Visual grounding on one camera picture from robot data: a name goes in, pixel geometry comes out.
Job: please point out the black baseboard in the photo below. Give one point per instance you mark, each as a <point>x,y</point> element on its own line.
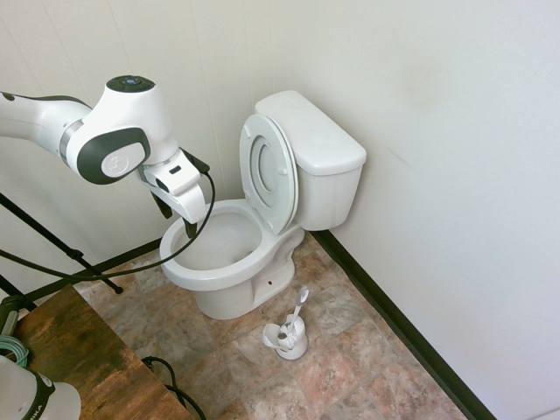
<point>394,312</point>
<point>131,256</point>

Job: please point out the white toilet seat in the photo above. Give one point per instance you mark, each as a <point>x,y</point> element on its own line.
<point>247,144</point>

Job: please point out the white toilet seat lid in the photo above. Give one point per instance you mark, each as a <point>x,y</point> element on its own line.
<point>269,166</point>

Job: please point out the white toilet bowl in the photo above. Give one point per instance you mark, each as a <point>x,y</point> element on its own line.
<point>236,280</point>

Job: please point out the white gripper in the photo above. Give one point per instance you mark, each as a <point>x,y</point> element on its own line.
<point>184,184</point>

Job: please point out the white toilet tank lid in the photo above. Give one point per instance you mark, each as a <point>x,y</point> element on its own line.
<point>315,131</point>

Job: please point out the white toilet tank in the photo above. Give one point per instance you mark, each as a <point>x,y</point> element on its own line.
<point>328,197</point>

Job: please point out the black camera tripod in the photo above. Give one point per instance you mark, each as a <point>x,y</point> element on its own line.
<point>52,238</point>

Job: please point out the white toilet brush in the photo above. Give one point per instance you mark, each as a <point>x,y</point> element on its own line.
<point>298,306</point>

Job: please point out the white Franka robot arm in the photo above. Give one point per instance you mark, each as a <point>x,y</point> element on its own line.
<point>127,118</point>

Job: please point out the white toilet brush holder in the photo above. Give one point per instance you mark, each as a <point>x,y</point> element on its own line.
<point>295,348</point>

